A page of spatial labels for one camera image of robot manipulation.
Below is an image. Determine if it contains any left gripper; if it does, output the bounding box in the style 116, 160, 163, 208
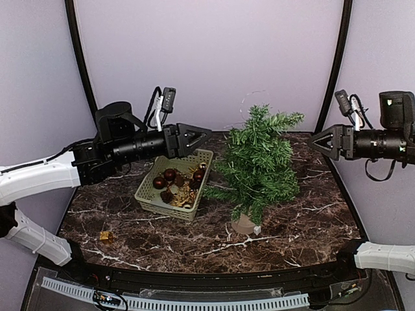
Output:
112, 122, 213, 165

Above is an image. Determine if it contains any fairy light string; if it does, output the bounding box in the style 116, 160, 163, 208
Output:
223, 89, 270, 130

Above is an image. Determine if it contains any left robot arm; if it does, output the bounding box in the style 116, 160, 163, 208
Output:
1, 102, 212, 282

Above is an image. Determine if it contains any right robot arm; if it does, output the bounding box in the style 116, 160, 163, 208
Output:
307, 89, 414, 281

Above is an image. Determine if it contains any small green christmas tree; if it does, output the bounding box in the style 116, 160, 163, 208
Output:
203, 104, 304, 225

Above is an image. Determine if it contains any wooden tree base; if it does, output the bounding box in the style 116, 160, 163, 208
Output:
231, 214, 255, 235

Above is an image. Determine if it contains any red ball ornament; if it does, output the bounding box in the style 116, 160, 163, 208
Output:
152, 176, 167, 190
163, 168, 176, 182
193, 169, 205, 183

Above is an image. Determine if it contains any gold ornaments pile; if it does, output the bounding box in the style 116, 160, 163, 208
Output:
169, 162, 207, 209

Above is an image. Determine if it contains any brown pine cone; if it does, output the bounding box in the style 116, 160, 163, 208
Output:
160, 189, 174, 204

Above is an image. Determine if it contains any beige plastic basket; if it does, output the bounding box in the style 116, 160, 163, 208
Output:
134, 149, 214, 222

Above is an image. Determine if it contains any gold gift box ornament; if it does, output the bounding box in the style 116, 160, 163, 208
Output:
99, 231, 114, 244

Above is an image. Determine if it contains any right black frame post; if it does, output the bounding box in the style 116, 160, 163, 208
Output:
314, 0, 353, 133

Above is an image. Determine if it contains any black frame post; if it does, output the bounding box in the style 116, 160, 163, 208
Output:
314, 0, 353, 133
64, 0, 98, 118

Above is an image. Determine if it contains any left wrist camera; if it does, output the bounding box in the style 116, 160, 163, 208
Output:
144, 86, 176, 132

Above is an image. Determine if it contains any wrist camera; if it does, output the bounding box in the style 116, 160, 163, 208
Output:
144, 86, 176, 132
335, 89, 374, 131

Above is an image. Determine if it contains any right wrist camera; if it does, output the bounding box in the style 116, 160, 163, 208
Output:
335, 89, 374, 131

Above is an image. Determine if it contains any black front rail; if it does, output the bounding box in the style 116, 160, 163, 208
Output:
60, 238, 367, 292

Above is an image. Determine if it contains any left black frame post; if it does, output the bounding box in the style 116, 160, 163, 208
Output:
64, 0, 98, 118

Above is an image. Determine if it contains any white cable duct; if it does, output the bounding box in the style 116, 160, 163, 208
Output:
41, 276, 311, 311

